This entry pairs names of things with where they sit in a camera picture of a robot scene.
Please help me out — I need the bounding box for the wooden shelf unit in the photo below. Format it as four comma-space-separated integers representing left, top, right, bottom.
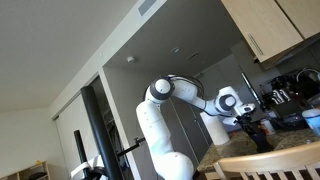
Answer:
0, 161, 51, 180

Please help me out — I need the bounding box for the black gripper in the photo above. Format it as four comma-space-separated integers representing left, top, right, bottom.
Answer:
236, 114, 259, 135

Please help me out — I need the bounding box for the white paper towel roll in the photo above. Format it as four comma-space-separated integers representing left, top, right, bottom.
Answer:
200, 112, 230, 145

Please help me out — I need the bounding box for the small white bottle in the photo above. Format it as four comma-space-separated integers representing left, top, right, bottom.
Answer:
261, 119, 275, 135

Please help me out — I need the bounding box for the black coffee machine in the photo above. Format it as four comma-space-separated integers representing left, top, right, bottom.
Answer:
260, 68, 320, 117

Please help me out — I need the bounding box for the light wood upper cabinet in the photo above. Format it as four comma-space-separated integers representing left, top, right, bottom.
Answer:
221, 0, 320, 63

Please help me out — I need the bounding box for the wooden chair back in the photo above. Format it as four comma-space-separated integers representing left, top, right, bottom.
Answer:
214, 141, 320, 180

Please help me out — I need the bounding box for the dark glass bowl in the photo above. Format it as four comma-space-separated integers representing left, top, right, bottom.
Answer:
278, 113, 308, 130

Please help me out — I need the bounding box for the blue lidded plastic container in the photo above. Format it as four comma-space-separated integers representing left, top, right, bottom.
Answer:
302, 108, 320, 136

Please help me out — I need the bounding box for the dark blue coffee mug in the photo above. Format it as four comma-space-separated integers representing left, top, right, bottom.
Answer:
250, 132, 274, 153

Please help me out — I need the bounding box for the white smoke detector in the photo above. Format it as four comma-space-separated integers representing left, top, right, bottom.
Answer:
127, 56, 136, 63

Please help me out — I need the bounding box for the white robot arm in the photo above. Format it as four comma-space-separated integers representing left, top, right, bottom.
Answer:
136, 75, 256, 180

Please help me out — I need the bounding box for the black vertical pole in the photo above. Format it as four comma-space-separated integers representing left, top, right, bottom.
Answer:
81, 86, 123, 180

